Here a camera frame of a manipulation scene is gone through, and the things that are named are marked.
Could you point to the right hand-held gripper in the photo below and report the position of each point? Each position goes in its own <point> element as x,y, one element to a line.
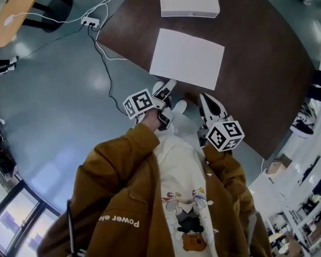
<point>224,135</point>

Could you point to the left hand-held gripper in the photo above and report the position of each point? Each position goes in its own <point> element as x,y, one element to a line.
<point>139,103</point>

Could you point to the person's left forearm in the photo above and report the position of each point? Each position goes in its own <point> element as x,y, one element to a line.
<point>117,151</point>

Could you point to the person's right forearm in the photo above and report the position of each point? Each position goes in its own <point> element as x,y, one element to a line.
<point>227,175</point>

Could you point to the white trousers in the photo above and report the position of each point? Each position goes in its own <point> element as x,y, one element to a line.
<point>184,127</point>

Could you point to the white printed sweatshirt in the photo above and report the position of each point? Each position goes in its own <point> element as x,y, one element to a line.
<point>182,186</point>

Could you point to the cardboard box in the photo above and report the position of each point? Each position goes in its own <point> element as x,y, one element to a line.
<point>278,165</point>

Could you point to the black and white sneaker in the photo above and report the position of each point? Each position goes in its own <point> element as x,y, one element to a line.
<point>301,127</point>

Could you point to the white power strip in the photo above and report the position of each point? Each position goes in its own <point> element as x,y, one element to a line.
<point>90,21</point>

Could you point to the brown jacket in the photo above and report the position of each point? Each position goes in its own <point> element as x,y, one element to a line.
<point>117,197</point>

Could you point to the black table base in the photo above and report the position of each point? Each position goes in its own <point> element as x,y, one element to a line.
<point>49,9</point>

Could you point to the white metal shelf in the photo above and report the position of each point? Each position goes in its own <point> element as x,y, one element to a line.
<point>299,223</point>

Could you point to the round wooden table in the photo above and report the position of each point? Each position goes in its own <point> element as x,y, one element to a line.
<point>14,9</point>

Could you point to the glass door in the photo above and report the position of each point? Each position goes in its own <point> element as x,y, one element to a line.
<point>18,218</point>

